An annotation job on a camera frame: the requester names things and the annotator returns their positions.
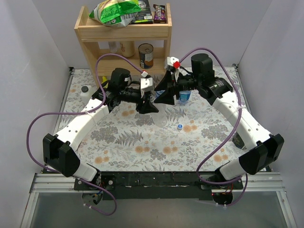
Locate tin can with label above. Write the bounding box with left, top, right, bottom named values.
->
left=138, top=43, right=153, bottom=69

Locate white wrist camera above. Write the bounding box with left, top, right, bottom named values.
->
left=164, top=57, right=181, bottom=72
left=140, top=71, right=154, bottom=97

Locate black wrapped paper roll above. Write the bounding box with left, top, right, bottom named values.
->
left=232, top=133, right=246, bottom=150

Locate clear plastic bottle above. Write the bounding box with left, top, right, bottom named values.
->
left=152, top=104, right=167, bottom=127

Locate floral tablecloth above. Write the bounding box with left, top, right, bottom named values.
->
left=47, top=66, right=266, bottom=172

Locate white blue cap right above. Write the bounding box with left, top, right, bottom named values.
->
left=177, top=124, right=183, bottom=130

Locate white bottle black cap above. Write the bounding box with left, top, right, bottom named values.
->
left=80, top=85, right=95, bottom=100

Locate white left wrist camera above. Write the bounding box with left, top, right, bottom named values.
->
left=140, top=71, right=154, bottom=97

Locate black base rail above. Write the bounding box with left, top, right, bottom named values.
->
left=74, top=171, right=248, bottom=206

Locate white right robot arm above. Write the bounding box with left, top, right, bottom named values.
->
left=155, top=53, right=284, bottom=189

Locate brown candy bar pack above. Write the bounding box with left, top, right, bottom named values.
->
left=153, top=4, right=167, bottom=23

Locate green chip bag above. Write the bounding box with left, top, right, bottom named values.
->
left=89, top=0, right=141, bottom=27

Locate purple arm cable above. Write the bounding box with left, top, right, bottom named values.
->
left=177, top=47, right=249, bottom=206
left=26, top=53, right=149, bottom=216

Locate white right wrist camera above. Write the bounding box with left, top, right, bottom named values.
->
left=164, top=57, right=181, bottom=72

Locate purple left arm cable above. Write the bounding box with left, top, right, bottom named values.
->
left=26, top=53, right=149, bottom=216

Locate beige cylinder bottle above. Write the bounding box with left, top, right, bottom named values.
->
left=120, top=41, right=135, bottom=57

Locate blue label water bottle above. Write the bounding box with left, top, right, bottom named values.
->
left=179, top=91, right=191, bottom=105
left=155, top=90, right=165, bottom=98

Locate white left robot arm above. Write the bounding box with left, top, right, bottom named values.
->
left=43, top=68, right=159, bottom=190

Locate black snack box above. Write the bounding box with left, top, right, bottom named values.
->
left=130, top=0, right=153, bottom=25

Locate wooden shelf rack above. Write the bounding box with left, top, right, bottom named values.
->
left=74, top=3, right=172, bottom=78

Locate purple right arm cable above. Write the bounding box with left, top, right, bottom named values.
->
left=177, top=47, right=249, bottom=206

